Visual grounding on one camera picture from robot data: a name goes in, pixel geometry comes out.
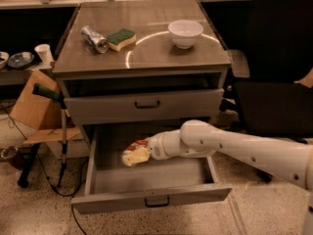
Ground orange red soda can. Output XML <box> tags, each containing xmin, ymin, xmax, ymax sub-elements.
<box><xmin>126</xmin><ymin>140</ymin><xmax>148</xmax><ymax>151</ymax></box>

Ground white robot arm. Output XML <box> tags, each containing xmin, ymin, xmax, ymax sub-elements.
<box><xmin>122</xmin><ymin>119</ymin><xmax>313</xmax><ymax>193</ymax></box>

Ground open lower grey drawer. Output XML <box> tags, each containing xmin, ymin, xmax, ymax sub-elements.
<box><xmin>71</xmin><ymin>119</ymin><xmax>231</xmax><ymax>214</ymax></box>

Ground upper grey drawer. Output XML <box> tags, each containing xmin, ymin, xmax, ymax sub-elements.
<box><xmin>66</xmin><ymin>89</ymin><xmax>223</xmax><ymax>125</ymax></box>

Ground grey metal drawer cabinet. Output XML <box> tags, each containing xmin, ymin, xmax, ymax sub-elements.
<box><xmin>53</xmin><ymin>0</ymin><xmax>231</xmax><ymax>141</ymax></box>

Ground silver blue soda can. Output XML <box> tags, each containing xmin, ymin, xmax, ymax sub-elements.
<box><xmin>81</xmin><ymin>25</ymin><xmax>109</xmax><ymax>54</ymax></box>

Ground brown cardboard box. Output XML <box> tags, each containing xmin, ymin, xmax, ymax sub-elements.
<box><xmin>9</xmin><ymin>69</ymin><xmax>91</xmax><ymax>160</ymax></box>

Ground green yellow sponge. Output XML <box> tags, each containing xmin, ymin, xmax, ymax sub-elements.
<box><xmin>107</xmin><ymin>28</ymin><xmax>136</xmax><ymax>52</ymax></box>

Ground brown cup on floor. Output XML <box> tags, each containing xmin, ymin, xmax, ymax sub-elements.
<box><xmin>1</xmin><ymin>146</ymin><xmax>24</xmax><ymax>170</ymax></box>

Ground white ceramic bowl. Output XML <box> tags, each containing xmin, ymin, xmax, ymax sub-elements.
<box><xmin>168</xmin><ymin>20</ymin><xmax>203</xmax><ymax>49</ymax></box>

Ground white paper cup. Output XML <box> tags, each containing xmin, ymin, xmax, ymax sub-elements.
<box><xmin>34</xmin><ymin>44</ymin><xmax>54</xmax><ymax>64</ymax></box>

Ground black office chair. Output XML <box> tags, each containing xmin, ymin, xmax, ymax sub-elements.
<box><xmin>219</xmin><ymin>0</ymin><xmax>313</xmax><ymax>183</ymax></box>

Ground dark blue plate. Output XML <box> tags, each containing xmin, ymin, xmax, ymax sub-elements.
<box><xmin>8</xmin><ymin>52</ymin><xmax>34</xmax><ymax>71</ymax></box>

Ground white bowl at left edge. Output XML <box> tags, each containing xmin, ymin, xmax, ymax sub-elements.
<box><xmin>0</xmin><ymin>52</ymin><xmax>9</xmax><ymax>70</ymax></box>

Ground tripod with green handle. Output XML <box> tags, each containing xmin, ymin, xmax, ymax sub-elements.
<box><xmin>32</xmin><ymin>83</ymin><xmax>67</xmax><ymax>188</ymax></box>

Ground black floor cable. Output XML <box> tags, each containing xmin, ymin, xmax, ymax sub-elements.
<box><xmin>0</xmin><ymin>102</ymin><xmax>90</xmax><ymax>235</ymax></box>

